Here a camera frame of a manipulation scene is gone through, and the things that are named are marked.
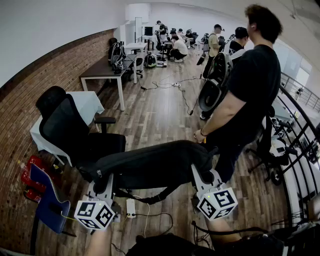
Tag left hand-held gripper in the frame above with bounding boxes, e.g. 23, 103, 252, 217
74, 173, 122, 231

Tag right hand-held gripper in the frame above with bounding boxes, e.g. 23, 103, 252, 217
190, 163, 239, 222

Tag black mesh office chair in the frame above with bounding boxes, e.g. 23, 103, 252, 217
35, 85, 127, 183

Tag person's right forearm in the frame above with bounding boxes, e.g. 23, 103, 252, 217
206, 216, 244, 251

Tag person's left forearm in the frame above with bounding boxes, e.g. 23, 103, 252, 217
83, 226, 113, 256

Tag blue chair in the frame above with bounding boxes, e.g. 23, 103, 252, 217
29, 163, 77, 238

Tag black swivel chair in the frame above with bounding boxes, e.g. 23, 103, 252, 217
245, 106, 299, 187

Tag grey shell backpack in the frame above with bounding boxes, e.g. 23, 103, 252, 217
198, 51, 234, 113

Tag green black shell backpack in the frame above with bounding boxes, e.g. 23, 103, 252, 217
143, 51, 158, 69

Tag red fire extinguisher box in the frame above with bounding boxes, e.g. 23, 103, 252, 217
20, 155, 55, 203

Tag person's black clothing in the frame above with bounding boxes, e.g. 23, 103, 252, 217
126, 232, 285, 256

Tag table with pale blue cloth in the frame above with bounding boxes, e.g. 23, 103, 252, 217
29, 91, 105, 168

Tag black metal railing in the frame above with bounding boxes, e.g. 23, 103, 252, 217
271, 84, 320, 225

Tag dark desk with white legs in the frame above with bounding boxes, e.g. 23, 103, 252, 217
79, 53, 139, 112

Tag grey metal railing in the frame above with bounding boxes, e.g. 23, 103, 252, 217
280, 71, 320, 113

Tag black harness rig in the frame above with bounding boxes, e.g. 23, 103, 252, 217
107, 37, 128, 75

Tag whiteboard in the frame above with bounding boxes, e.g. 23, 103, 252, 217
134, 16, 144, 43

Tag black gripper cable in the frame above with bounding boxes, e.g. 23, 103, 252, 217
191, 220, 270, 237

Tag black floor cable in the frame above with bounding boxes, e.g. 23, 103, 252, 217
139, 75, 205, 117

